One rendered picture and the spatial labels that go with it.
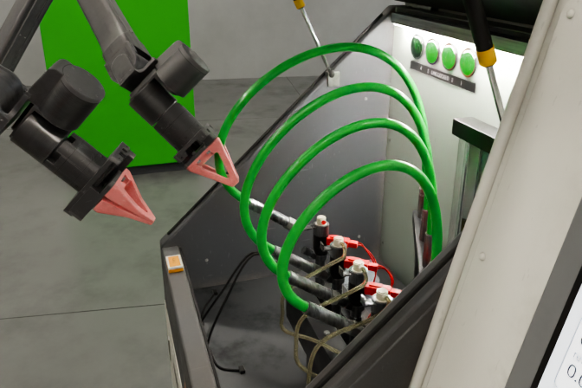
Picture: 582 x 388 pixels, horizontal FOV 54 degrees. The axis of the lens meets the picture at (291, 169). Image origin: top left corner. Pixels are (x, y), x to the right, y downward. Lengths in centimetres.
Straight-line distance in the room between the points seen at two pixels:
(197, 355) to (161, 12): 329
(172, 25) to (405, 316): 355
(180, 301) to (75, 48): 312
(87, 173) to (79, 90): 11
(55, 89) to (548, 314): 58
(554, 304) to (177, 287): 77
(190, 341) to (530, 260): 61
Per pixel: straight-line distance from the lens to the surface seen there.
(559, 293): 57
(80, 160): 76
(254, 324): 125
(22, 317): 295
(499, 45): 95
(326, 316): 79
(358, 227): 143
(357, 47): 93
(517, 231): 61
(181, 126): 89
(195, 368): 97
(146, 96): 89
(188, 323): 106
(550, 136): 59
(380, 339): 71
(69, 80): 73
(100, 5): 110
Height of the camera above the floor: 157
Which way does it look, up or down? 21 degrees down
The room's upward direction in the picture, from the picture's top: straight up
